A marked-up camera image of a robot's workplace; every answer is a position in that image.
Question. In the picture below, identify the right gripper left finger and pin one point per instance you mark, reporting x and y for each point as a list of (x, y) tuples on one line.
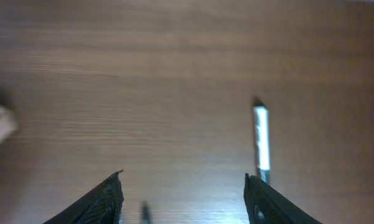
[(101, 205)]

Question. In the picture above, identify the black ballpoint pen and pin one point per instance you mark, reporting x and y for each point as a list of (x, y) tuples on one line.
[(145, 214)]

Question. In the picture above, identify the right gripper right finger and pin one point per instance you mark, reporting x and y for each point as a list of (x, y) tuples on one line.
[(266, 205)]

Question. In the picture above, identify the white marker black cap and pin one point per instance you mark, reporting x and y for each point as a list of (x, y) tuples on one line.
[(261, 124)]

